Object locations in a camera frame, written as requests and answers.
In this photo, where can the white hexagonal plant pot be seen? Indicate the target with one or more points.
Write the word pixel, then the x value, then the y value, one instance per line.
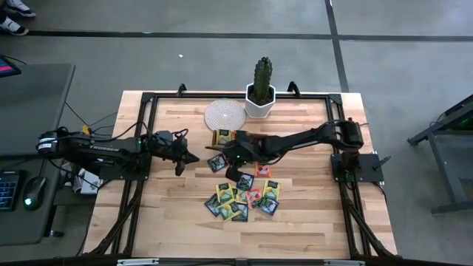
pixel 258 111

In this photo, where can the silver metal bracket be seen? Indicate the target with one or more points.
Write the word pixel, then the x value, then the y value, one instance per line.
pixel 343 263
pixel 138 262

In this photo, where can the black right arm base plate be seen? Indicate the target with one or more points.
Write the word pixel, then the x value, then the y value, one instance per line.
pixel 371 168

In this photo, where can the black metal table frame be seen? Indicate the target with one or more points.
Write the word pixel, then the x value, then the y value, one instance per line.
pixel 207 96

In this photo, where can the black monitor pink screen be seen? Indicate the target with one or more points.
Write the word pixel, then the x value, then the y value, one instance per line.
pixel 7 68

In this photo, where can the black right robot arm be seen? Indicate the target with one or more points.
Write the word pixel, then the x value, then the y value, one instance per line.
pixel 295 140

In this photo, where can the grey raised desk top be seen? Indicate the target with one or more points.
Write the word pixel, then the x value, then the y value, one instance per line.
pixel 33 107

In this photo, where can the grey low desk surface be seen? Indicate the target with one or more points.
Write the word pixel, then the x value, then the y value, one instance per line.
pixel 22 229

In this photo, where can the yellow power plug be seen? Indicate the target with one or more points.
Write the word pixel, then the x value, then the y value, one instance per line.
pixel 86 130

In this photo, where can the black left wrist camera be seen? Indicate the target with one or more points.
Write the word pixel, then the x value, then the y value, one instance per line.
pixel 191 157

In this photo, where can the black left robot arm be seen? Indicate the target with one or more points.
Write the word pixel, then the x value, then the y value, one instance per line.
pixel 107 149

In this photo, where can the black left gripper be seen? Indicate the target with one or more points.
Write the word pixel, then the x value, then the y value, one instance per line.
pixel 166 146

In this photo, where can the wooden three-compartment tray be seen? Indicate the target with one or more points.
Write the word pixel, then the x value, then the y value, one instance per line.
pixel 214 138

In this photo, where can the grey metal table frame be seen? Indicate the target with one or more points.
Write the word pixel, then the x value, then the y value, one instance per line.
pixel 446 173

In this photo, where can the black computer mouse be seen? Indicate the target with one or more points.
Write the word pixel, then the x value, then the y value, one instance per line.
pixel 34 194

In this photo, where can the black backlit keyboard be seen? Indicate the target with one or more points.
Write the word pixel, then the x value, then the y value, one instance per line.
pixel 9 190

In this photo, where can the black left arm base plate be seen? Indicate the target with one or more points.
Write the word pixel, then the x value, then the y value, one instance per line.
pixel 107 173

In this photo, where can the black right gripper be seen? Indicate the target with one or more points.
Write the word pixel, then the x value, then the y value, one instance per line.
pixel 244 149

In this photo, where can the peach passion fruit tea bag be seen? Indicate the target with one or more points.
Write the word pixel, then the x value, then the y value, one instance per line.
pixel 263 170
pixel 254 197

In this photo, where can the black frame clamp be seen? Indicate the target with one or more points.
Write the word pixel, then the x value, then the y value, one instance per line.
pixel 181 89
pixel 294 88

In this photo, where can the white printed box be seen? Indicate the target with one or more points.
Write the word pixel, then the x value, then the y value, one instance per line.
pixel 90 183

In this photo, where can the round white woven coaster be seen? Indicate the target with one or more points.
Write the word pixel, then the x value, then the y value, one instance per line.
pixel 224 115

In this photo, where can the green cactus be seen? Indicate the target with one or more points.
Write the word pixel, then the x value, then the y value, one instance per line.
pixel 262 79

